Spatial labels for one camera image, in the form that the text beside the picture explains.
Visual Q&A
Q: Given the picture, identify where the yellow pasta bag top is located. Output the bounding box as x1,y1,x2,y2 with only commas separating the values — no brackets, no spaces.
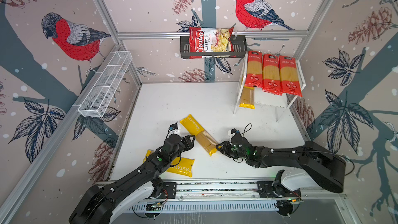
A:
239,86,255,110

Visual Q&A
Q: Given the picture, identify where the red spaghetti bag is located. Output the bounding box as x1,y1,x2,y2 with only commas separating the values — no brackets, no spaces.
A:
262,54,282,95
279,56,302,97
245,51,263,88

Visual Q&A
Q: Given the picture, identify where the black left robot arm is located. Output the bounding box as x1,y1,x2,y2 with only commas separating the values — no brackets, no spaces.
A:
68,134,195,224

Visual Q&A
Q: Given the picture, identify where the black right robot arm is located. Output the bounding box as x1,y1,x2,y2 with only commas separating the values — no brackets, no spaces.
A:
216,129,346,194

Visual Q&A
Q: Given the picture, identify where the yellow Pastatime pasta bag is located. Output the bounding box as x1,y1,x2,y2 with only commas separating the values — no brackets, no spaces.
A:
142,149,195,178

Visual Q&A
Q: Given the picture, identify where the red cassava chips bag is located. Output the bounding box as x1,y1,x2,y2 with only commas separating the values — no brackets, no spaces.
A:
189,27,234,53

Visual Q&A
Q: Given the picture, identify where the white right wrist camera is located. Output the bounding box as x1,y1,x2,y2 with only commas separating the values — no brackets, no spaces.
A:
228,129,239,138

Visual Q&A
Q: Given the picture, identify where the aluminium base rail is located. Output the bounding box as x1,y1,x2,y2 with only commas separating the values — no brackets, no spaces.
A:
90,178,344,203

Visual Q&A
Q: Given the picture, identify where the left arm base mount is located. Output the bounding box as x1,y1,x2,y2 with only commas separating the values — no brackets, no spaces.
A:
143,182,177,201

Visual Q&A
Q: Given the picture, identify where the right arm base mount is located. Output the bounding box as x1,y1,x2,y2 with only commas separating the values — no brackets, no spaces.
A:
256,181,301,199

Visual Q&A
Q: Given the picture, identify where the white wire mesh basket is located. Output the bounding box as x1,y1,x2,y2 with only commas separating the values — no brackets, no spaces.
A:
78,51,132,118

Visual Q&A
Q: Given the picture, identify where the black wall basket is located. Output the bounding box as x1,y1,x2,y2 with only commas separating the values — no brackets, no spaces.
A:
180,35,248,59

